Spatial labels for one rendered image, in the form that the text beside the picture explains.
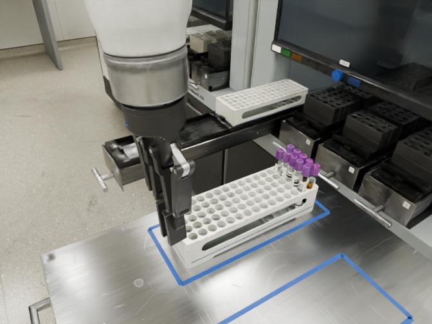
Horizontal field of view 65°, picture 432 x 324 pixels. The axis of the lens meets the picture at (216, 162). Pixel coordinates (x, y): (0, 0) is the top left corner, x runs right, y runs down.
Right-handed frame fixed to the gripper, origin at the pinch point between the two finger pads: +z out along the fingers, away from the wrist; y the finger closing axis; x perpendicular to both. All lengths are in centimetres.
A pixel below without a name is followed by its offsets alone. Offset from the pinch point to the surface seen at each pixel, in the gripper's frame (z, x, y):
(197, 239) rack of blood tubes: 5.7, -3.5, -1.0
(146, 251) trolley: 11.2, 2.6, 6.9
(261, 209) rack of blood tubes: 6.2, -17.0, -2.0
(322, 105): 7, -61, 21
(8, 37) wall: 49, -25, 393
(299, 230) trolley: 12.8, -23.8, -5.6
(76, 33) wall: 57, -93, 389
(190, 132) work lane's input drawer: 11.8, -27.7, 39.5
